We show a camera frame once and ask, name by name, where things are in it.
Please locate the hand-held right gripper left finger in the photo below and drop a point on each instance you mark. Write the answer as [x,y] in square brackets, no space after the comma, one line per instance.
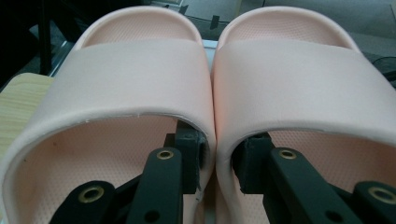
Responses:
[190,155]

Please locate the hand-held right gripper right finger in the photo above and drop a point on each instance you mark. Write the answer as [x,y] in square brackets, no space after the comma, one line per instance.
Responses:
[252,161]

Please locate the pink slide slipper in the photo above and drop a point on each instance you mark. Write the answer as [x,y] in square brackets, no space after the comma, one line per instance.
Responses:
[295,81]
[124,77]

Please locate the black tape piece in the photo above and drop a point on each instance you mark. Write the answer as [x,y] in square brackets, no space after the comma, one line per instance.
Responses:
[214,22]
[183,9]

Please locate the black metal stand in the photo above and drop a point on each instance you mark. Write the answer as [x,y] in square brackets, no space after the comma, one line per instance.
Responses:
[45,37]

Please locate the metal floor rail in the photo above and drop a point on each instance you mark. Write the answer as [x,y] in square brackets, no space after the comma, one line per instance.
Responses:
[63,57]

